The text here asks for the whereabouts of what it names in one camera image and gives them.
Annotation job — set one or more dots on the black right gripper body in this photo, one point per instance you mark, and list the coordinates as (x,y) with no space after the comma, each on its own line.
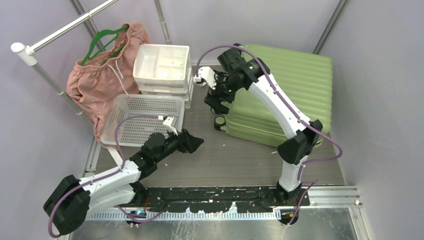
(225,88)

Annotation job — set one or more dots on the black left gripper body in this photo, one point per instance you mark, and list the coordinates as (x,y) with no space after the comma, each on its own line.
(176,143)

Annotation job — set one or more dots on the green hard-shell suitcase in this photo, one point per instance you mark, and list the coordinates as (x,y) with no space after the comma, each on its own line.
(307,80)

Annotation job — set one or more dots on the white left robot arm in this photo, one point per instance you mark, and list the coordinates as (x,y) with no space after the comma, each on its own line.
(75,199)

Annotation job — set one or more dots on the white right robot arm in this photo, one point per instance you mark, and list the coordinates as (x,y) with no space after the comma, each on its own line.
(243,70)

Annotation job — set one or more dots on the white perforated plastic basket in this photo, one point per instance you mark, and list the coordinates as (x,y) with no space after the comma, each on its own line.
(134,117)

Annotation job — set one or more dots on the white plastic drawer organizer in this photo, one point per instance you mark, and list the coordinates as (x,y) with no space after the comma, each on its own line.
(165,70)

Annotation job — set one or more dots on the pink cloth garment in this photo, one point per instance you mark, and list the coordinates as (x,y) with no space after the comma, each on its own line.
(94,83)

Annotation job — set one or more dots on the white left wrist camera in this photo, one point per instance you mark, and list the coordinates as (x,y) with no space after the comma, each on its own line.
(169,123)

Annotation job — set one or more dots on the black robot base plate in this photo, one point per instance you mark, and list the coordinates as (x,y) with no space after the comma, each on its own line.
(247,199)

